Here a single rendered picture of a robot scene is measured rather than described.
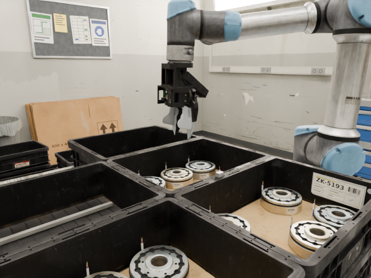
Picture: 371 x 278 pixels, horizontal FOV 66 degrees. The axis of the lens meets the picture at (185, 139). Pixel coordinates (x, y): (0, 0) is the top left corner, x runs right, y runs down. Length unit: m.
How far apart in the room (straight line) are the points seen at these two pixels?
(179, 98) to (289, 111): 3.14
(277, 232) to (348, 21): 0.58
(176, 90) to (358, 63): 0.50
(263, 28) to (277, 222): 0.56
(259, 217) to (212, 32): 0.48
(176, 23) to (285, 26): 0.36
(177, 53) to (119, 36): 3.17
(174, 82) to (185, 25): 0.15
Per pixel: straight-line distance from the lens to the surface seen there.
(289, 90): 3.82
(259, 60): 4.06
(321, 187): 0.83
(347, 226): 0.57
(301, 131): 1.05
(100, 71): 3.78
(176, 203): 0.57
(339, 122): 0.93
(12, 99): 3.51
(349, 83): 0.92
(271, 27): 0.96
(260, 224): 0.72
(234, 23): 0.79
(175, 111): 0.84
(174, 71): 0.77
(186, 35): 0.77
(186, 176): 0.88
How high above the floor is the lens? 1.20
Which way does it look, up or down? 15 degrees down
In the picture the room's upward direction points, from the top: straight up
